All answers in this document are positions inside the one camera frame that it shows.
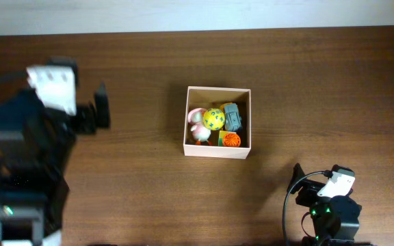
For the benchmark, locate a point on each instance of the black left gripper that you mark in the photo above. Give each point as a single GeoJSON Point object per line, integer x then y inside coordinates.
{"type": "Point", "coordinates": [94, 116]}

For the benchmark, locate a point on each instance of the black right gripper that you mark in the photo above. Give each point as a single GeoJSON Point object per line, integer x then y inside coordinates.
{"type": "Point", "coordinates": [310, 190]}

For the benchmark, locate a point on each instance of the orange lattice ball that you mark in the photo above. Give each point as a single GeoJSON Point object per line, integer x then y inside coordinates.
{"type": "Point", "coordinates": [231, 140]}

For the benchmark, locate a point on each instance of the grey yellow toy truck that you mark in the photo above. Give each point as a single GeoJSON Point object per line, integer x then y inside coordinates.
{"type": "Point", "coordinates": [233, 121]}

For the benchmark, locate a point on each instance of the colourful puzzle cube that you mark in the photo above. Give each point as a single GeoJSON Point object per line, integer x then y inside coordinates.
{"type": "Point", "coordinates": [221, 137]}

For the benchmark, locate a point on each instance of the yellow ball with blue letters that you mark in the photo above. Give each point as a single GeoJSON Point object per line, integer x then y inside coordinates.
{"type": "Point", "coordinates": [214, 119]}

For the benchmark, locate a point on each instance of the white duck toy pink hat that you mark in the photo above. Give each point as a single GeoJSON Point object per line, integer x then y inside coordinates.
{"type": "Point", "coordinates": [199, 132]}

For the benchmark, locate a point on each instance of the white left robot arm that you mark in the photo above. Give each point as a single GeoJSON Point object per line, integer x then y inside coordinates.
{"type": "Point", "coordinates": [38, 129]}

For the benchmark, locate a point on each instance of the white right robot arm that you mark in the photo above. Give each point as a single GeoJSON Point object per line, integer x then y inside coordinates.
{"type": "Point", "coordinates": [326, 194]}

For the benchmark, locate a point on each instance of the pink open cardboard box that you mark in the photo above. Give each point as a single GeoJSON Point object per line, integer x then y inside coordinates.
{"type": "Point", "coordinates": [209, 97]}

